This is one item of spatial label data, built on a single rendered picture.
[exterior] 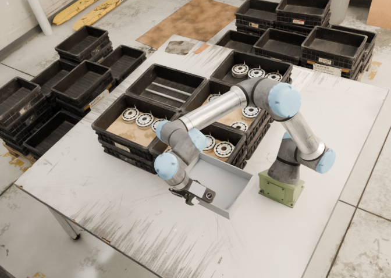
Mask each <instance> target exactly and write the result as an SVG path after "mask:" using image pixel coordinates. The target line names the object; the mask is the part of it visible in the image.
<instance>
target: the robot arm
mask: <svg viewBox="0 0 391 278"><path fill-rule="evenodd" d="M300 100H301V95H300V92H299V90H298V89H297V88H296V87H293V86H292V85H290V84H288V83H282V82H280V81H276V80H272V79H269V78H267V77H254V78H251V79H248V80H244V81H242V82H240V83H238V84H236V85H234V86H232V87H231V88H230V91H228V92H227V93H225V94H223V95H221V96H219V97H217V98H215V99H213V100H212V101H210V102H208V103H206V104H204V105H203V106H201V107H199V108H197V109H195V110H193V111H191V112H189V113H188V114H186V115H184V116H182V117H180V118H178V119H176V120H175V121H173V122H171V121H167V120H164V121H162V122H160V123H159V125H157V128H156V135H157V137H158V138H159V139H160V140H161V141H162V142H163V143H165V144H167V145H168V146H170V147H171V148H173V149H172V150H171V151H170V153H163V154H161V155H159V156H158V157H157V158H156V160H155V162H154V168H155V171H156V172H157V173H158V175H159V177H160V178H162V179H163V180H164V181H165V182H166V183H167V184H168V185H169V186H170V187H169V191H170V192H171V193H172V194H173V195H175V196H178V197H180V198H182V197H183V198H184V199H186V200H185V203H186V204H187V205H190V206H193V205H196V204H197V203H199V202H200V201H198V200H197V199H196V197H197V198H198V199H200V200H202V201H204V202H206V203H208V204H210V203H212V202H213V200H214V198H215V196H216V192H215V191H213V190H211V189H209V188H207V187H206V186H204V185H202V184H201V183H200V182H199V181H198V180H192V179H191V178H189V175H188V173H187V172H186V171H185V169H186V168H187V167H188V166H189V164H191V163H192V161H193V160H195V158H196V157H197V156H198V155H199V154H200V153H201V152H202V151H203V149H204V148H205V147H206V146H207V144H208V140H207V138H206V137H205V135H203V133H201V132H200V131H199V130H201V129H203V128H205V127H207V126H208V125H210V124H212V123H213V122H215V121H217V120H219V119H221V118H222V117H224V116H226V115H228V114H229V113H231V112H233V111H235V110H236V109H238V108H241V109H243V108H245V107H247V106H257V107H259V108H261V109H264V110H266V111H267V112H268V113H269V114H270V116H271V118H272V119H273V120H274V121H276V122H280V123H281V124H282V126H283V127H284V129H285V130H286V132H285V133H284V135H283V138H282V141H281V143H280V147H279V150H278V154H277V156H276V159H275V161H274V163H273V164H272V165H271V167H270V168H269V169H268V172H267V174H268V176H269V177H271V178H273V179H275V180H277V181H279V182H282V183H285V184H291V185H298V183H299V181H300V165H301V164H302V165H304V166H306V167H308V168H310V169H312V170H314V171H315V172H318V173H320V174H324V173H326V172H327V171H329V170H330V168H331V167H332V166H333V164H334V162H335V159H336V152H335V151H334V150H333V149H331V148H328V147H327V146H326V145H325V143H324V142H323V141H322V140H321V139H320V138H319V137H316V136H315V134H314V133H313V132H312V130H311V128H310V127H309V125H308V123H307V122H306V121H305V119H304V117H303V116H302V114H301V112H300V111H299V110H300V106H301V102H300ZM171 189H172V190H171Z"/></svg>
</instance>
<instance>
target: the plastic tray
mask: <svg viewBox="0 0 391 278"><path fill-rule="evenodd" d="M185 171H186V172H187V173H188V175H189V178H191V179H192V180H198V181H199V182H200V183H201V184H202V185H204V186H206V187H207V188H209V189H211V190H213V191H215V192H216V196H215V198H214V200H213V202H212V203H210V204H208V203H206V202H204V201H202V200H200V199H198V198H197V197H196V199H197V200H198V201H200V202H199V203H198V204H199V205H201V206H203V207H205V208H207V209H209V210H210V211H213V212H215V213H217V214H219V215H221V216H223V217H224V218H227V219H229V220H230V219H231V217H232V216H233V214H234V213H235V211H236V210H237V208H238V207H239V205H240V204H241V202H242V201H243V199H244V198H245V196H246V195H247V193H248V192H249V190H250V189H251V187H252V186H253V184H254V183H255V175H254V174H251V173H249V172H246V171H245V170H242V169H239V168H237V167H235V166H233V165H230V164H228V163H226V162H223V161H221V160H219V159H216V158H214V157H212V156H209V155H207V154H205V153H202V152H201V153H200V154H199V155H198V156H197V157H196V158H195V160H193V161H192V163H191V164H189V166H188V167H187V168H186V169H185Z"/></svg>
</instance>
